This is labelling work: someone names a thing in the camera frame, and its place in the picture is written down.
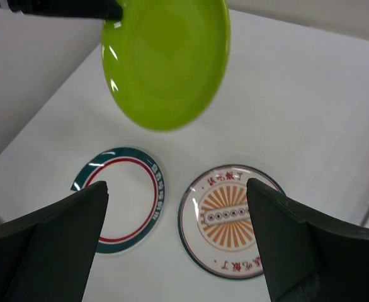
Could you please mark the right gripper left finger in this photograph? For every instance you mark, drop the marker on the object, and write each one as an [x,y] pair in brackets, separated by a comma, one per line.
[47,255]

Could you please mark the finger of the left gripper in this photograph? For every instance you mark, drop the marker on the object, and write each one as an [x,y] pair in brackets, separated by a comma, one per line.
[91,9]

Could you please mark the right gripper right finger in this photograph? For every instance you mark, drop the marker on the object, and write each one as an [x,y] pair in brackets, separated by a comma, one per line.
[307,255]

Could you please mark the green plastic plate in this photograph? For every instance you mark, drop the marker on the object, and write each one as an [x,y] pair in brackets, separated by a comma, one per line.
[164,61]

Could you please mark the white plate orange sunburst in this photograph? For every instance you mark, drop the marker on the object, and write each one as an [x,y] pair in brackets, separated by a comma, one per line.
[214,223]

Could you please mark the white plate teal rim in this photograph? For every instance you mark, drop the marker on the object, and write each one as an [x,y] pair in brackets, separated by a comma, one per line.
[136,190]

